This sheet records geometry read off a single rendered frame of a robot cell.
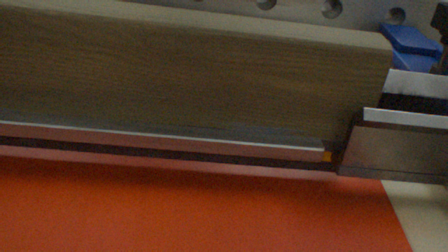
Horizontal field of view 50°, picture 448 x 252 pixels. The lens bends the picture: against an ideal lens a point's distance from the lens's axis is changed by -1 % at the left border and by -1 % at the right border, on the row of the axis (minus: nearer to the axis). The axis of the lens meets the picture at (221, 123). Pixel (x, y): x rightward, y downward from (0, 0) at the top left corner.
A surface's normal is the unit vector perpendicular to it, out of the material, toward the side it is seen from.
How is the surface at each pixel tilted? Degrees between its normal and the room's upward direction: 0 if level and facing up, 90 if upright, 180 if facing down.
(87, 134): 90
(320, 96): 90
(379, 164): 90
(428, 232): 0
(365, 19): 90
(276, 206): 0
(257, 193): 0
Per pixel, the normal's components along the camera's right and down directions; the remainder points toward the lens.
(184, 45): 0.07, 0.52
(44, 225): 0.15, -0.85
